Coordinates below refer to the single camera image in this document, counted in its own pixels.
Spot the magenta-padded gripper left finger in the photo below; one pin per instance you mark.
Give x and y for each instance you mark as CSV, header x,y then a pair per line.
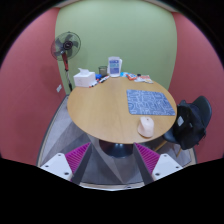
x,y
60,164

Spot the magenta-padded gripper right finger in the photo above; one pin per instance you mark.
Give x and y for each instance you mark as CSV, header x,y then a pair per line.
x,y
163,165

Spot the pale pink computer mouse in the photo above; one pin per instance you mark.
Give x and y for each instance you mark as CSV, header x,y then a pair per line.
x,y
146,127

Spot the blue patterned mouse pad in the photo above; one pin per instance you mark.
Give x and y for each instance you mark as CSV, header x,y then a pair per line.
x,y
150,102

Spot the black backpack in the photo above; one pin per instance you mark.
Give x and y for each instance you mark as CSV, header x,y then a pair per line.
x,y
188,125

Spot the black plastic chair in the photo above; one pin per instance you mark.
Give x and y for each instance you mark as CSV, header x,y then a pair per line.
x,y
204,106

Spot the black whiteboard marker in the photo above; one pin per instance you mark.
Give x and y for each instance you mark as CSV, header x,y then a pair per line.
x,y
104,79
93,84

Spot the white tissue box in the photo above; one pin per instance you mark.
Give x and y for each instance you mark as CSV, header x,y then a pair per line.
x,y
84,80

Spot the orange and white snack packet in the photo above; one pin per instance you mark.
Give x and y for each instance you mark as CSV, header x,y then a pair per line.
x,y
146,79

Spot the blue whiteboard eraser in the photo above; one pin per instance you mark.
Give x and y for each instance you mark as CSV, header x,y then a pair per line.
x,y
98,76

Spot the blue snack packet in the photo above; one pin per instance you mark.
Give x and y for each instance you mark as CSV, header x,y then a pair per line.
x,y
124,74

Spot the dark glass cup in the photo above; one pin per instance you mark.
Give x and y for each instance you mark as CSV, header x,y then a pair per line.
x,y
103,71

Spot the black standing fan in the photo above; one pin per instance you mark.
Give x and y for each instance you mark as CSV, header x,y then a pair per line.
x,y
66,45

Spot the dark table pedestal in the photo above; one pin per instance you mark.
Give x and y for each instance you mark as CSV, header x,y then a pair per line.
x,y
116,149

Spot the white wall socket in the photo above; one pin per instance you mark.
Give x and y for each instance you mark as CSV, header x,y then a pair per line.
x,y
59,88

